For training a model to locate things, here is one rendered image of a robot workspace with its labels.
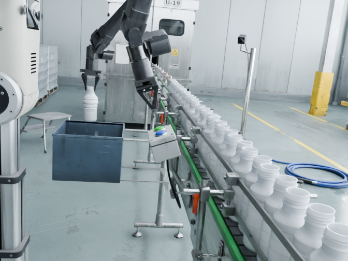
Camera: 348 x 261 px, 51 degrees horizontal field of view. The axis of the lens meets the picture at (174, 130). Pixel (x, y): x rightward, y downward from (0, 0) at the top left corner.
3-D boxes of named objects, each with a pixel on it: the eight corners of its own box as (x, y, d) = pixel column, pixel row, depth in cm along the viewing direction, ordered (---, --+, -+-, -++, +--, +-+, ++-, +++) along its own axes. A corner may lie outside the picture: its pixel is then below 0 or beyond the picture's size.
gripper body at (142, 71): (155, 79, 116) (149, 56, 114) (157, 82, 106) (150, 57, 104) (135, 85, 116) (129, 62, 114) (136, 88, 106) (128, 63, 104)
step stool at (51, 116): (42, 137, 508) (42, 107, 498) (74, 146, 478) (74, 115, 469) (12, 143, 468) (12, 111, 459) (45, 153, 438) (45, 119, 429)
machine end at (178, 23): (186, 133, 604) (199, 1, 558) (100, 129, 586) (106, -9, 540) (175, 115, 758) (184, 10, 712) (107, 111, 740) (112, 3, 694)
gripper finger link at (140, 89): (162, 103, 117) (155, 75, 115) (164, 107, 111) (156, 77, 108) (142, 109, 117) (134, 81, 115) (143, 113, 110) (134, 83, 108)
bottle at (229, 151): (228, 204, 90) (236, 140, 86) (211, 196, 94) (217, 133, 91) (243, 199, 94) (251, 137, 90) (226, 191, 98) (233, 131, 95)
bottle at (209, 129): (204, 163, 121) (210, 114, 118) (221, 167, 118) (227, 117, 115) (196, 167, 116) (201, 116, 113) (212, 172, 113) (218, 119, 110)
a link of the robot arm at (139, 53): (124, 43, 110) (125, 42, 104) (145, 37, 111) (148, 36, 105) (130, 66, 112) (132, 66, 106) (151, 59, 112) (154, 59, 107)
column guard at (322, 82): (328, 116, 931) (336, 73, 907) (313, 115, 926) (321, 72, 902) (320, 113, 970) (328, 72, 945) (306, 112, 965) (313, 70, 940)
